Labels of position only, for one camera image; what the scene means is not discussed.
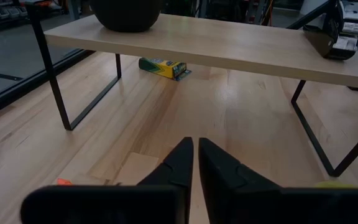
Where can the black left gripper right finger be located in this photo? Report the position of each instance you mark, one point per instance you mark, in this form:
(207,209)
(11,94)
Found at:
(222,180)

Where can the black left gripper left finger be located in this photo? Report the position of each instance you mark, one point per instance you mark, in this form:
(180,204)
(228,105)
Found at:
(179,168)

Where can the yellow green crayon box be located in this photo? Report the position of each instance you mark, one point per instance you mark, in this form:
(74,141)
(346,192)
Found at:
(163,68)

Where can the yellow translucent pencil case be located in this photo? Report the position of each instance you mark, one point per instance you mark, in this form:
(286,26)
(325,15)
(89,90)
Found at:
(334,184)

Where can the orange pencil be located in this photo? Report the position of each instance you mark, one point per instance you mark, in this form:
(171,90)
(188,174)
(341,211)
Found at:
(64,182)

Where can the wooden riser shelf black legs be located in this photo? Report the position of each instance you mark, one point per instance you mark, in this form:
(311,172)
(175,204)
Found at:
(216,46)

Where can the succulent plant in black pot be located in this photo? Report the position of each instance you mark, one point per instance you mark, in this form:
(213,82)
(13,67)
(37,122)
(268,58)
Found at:
(126,15)

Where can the black stapler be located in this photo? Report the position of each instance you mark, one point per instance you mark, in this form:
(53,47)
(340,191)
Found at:
(325,43)

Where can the storage rack with bins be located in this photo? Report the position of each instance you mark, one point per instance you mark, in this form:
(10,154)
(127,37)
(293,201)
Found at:
(2,12)

